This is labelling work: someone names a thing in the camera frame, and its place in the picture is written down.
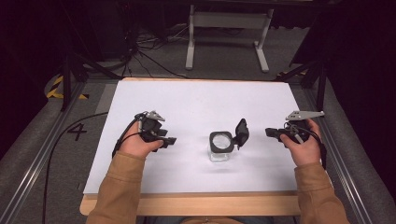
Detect yellow black striped tape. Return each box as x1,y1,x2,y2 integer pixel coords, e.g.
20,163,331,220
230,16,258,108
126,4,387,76
46,75,91,101

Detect clear jar with black lid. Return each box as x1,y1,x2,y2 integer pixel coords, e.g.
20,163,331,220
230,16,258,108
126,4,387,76
207,118,250,163

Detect aluminium rail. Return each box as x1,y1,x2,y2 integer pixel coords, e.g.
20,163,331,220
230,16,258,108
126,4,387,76
0,81,88,224
303,88,375,224

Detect black floor cables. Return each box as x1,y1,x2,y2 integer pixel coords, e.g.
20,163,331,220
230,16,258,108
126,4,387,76
120,22,191,80

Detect person's left hand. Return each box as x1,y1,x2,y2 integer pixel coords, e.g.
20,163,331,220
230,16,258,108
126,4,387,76
119,121,164,160

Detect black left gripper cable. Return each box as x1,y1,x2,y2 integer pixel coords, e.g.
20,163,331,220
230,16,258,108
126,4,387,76
41,111,148,224

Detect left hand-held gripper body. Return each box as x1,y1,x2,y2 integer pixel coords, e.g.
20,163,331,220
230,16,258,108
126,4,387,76
134,110,169,144

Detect black tripod stand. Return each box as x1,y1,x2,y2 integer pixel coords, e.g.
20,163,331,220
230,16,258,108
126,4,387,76
273,59,328,112
60,50,123,112

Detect person's right hand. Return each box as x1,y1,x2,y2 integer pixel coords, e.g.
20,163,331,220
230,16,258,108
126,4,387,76
279,119,323,168

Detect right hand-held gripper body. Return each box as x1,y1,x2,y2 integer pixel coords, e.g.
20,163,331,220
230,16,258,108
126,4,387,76
279,110,326,145

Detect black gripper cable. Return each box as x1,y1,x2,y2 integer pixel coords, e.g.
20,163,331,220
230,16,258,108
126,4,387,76
41,111,148,224
284,121,328,171

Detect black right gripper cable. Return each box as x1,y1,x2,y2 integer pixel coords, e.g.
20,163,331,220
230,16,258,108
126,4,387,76
284,121,328,171

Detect white table mat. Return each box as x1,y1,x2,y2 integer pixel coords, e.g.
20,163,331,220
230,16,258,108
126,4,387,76
83,79,301,196

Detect white metal stand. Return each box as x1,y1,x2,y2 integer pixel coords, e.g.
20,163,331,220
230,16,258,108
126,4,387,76
185,4,276,74

